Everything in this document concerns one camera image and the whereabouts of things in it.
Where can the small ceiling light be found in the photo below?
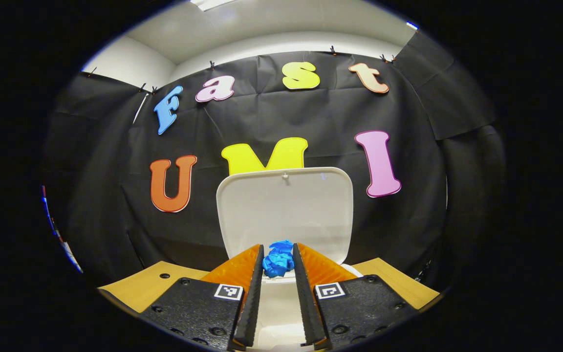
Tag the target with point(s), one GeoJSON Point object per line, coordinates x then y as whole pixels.
{"type": "Point", "coordinates": [412, 25]}

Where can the black backdrop cloth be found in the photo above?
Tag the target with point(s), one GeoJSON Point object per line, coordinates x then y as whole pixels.
{"type": "Point", "coordinates": [320, 117]}

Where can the blue paper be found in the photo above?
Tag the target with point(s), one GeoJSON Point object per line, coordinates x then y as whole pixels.
{"type": "Point", "coordinates": [278, 259]}

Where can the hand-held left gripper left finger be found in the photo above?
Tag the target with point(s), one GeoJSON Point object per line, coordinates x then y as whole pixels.
{"type": "Point", "coordinates": [254, 303]}

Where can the wooden desktop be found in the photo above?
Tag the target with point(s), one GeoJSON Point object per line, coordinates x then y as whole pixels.
{"type": "Point", "coordinates": [135, 288]}

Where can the large ceiling light panel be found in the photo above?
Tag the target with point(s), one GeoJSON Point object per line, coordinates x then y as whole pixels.
{"type": "Point", "coordinates": [210, 4]}

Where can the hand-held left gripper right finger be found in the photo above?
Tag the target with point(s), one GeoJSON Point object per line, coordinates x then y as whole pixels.
{"type": "Point", "coordinates": [303, 303]}

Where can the white desktop garbage bin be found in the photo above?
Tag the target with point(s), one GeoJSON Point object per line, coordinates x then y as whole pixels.
{"type": "Point", "coordinates": [286, 210]}

